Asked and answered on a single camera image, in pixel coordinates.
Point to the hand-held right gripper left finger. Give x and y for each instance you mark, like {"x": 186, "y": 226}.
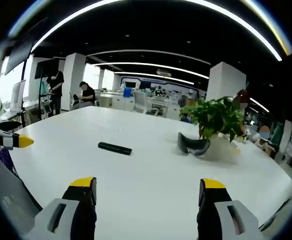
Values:
{"x": 71, "y": 210}

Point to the blue box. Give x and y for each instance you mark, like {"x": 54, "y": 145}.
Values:
{"x": 128, "y": 92}

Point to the wall-mounted black screen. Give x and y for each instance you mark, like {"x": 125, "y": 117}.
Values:
{"x": 18, "y": 52}

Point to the white office chair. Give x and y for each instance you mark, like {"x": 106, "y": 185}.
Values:
{"x": 73, "y": 98}
{"x": 140, "y": 102}

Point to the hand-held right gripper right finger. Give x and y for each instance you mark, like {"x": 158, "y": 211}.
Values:
{"x": 218, "y": 210}

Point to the green potted plant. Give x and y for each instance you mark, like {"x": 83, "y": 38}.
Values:
{"x": 217, "y": 127}

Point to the black headset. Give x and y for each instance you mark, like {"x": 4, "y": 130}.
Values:
{"x": 192, "y": 146}

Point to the black remote control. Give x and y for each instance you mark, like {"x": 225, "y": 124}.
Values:
{"x": 114, "y": 148}

